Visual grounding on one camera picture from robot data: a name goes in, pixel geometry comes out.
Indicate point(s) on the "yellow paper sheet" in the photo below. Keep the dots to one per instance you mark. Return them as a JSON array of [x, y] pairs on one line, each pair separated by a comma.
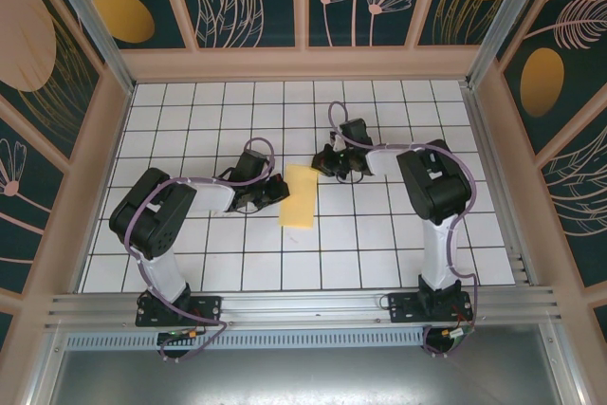
[[299, 201]]

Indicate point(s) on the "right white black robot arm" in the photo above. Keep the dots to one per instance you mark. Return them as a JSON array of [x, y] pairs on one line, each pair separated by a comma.
[[438, 258]]

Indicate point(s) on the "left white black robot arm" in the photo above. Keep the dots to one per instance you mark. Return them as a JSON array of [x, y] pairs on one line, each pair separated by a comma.
[[163, 277]]

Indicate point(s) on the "grey metal sheet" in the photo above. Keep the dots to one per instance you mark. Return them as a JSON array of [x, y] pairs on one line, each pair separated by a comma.
[[308, 376]]

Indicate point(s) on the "aluminium mounting rail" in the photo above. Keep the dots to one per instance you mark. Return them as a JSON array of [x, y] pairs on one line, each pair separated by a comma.
[[308, 305]]

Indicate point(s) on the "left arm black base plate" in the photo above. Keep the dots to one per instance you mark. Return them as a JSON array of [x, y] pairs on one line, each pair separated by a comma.
[[208, 307]]

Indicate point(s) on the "aluminium side rail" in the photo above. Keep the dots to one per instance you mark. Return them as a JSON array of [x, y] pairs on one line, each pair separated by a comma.
[[500, 187]]

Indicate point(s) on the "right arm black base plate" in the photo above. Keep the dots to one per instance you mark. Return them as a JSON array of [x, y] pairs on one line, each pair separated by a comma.
[[403, 307]]

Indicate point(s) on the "short aluminium frame post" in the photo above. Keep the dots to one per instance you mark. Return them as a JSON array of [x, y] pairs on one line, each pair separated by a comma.
[[45, 376], [566, 367]]

